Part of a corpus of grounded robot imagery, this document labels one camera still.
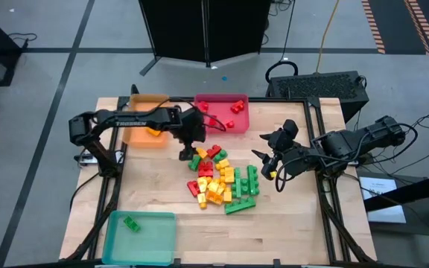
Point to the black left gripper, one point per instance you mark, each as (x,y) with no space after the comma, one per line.
(194,126)

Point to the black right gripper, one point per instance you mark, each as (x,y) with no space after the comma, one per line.
(285,145)

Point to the small green building block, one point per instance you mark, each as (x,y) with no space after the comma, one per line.
(132,224)
(194,162)
(220,155)

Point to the red building block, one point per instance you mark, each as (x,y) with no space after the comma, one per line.
(237,106)
(213,151)
(212,121)
(205,173)
(229,124)
(193,188)
(203,106)
(206,165)

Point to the long green building block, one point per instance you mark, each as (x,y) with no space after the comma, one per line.
(238,182)
(240,205)
(252,180)

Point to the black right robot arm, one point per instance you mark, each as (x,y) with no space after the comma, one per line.
(348,143)

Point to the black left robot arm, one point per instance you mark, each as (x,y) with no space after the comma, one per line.
(132,121)

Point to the orange translucent plastic bin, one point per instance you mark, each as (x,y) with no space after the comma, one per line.
(140,139)

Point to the red translucent plastic bin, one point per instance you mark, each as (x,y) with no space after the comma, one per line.
(222,111)

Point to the black perforated computer case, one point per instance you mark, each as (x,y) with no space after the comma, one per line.
(318,87)

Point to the teal translucent plastic bin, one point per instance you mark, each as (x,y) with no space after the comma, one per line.
(151,242)

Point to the white paper sheet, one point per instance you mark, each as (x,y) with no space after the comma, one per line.
(386,212)

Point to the black metal beam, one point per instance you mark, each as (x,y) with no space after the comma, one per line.
(423,186)

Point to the grey side table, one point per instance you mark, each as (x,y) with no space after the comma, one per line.
(415,238)

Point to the black striped floor mat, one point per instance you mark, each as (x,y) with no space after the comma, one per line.
(397,22)

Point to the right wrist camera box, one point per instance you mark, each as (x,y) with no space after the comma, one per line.
(268,168)

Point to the black metal table frame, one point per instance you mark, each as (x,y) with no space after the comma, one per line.
(259,99)

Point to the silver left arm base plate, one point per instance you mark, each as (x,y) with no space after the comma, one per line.
(86,159)

